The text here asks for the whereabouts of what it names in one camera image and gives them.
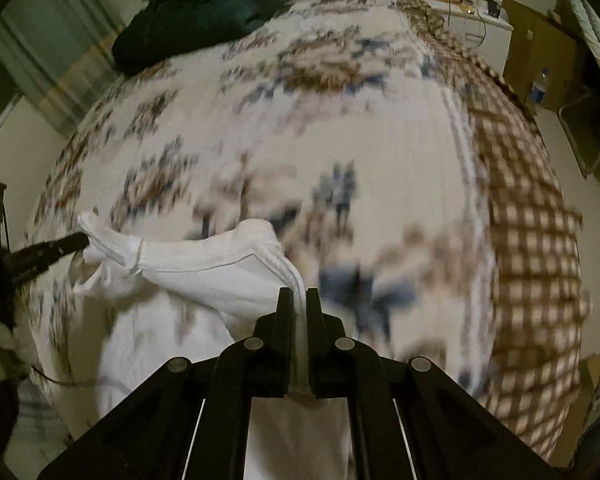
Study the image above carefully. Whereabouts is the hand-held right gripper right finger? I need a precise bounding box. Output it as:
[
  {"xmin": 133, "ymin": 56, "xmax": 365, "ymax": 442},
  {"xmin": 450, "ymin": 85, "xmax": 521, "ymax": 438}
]
[{"xmin": 305, "ymin": 288, "xmax": 561, "ymax": 480}]

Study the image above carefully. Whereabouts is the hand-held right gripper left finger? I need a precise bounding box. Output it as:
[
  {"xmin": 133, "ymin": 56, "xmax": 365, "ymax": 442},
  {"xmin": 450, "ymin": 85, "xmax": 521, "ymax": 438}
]
[{"xmin": 37, "ymin": 287, "xmax": 294, "ymax": 480}]

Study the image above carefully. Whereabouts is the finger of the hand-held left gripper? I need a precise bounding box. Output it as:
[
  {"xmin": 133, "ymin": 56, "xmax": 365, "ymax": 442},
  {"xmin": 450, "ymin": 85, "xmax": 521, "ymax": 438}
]
[{"xmin": 5, "ymin": 233, "xmax": 90, "ymax": 281}]

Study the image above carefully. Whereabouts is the white garment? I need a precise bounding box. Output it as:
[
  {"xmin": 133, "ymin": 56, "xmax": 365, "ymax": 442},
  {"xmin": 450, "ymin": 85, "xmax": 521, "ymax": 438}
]
[{"xmin": 72, "ymin": 210, "xmax": 353, "ymax": 480}]

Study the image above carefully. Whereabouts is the floral blanket with checked border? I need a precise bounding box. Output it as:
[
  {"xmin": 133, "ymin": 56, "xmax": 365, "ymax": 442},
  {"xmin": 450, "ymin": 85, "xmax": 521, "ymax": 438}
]
[{"xmin": 25, "ymin": 0, "xmax": 593, "ymax": 466}]

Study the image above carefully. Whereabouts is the striped curtain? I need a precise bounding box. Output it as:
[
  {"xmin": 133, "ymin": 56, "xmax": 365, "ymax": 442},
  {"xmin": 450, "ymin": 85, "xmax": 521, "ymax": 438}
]
[{"xmin": 0, "ymin": 0, "xmax": 126, "ymax": 136}]

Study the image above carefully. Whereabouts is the small cardboard box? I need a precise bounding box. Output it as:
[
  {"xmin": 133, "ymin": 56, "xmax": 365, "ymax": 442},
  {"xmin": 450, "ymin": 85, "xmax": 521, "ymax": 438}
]
[{"xmin": 550, "ymin": 350, "xmax": 600, "ymax": 467}]

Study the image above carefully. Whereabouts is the dark green pillow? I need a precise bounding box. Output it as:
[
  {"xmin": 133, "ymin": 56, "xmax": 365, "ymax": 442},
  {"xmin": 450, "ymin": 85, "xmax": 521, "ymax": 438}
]
[{"xmin": 111, "ymin": 0, "xmax": 301, "ymax": 77}]

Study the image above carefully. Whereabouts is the clear plastic water bottle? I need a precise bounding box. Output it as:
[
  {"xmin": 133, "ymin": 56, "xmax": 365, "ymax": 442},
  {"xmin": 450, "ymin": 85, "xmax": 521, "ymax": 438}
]
[{"xmin": 530, "ymin": 69, "xmax": 551, "ymax": 107}]

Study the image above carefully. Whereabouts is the white nightstand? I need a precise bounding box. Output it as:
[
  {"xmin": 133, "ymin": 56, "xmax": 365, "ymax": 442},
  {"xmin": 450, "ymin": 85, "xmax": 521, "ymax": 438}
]
[{"xmin": 420, "ymin": 0, "xmax": 515, "ymax": 77}]

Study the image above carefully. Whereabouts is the metal folding chair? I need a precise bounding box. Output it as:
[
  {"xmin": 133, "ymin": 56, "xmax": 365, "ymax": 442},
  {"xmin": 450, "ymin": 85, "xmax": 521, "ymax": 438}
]
[{"xmin": 557, "ymin": 91, "xmax": 600, "ymax": 179}]

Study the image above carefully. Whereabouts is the large cardboard box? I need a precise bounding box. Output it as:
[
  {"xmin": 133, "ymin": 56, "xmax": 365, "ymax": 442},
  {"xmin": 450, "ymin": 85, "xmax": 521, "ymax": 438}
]
[{"xmin": 502, "ymin": 0, "xmax": 590, "ymax": 112}]

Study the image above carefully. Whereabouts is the white puffer jacket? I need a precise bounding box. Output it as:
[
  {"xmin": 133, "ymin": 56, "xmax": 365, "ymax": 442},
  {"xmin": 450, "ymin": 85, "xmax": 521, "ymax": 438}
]
[{"xmin": 555, "ymin": 0, "xmax": 600, "ymax": 93}]

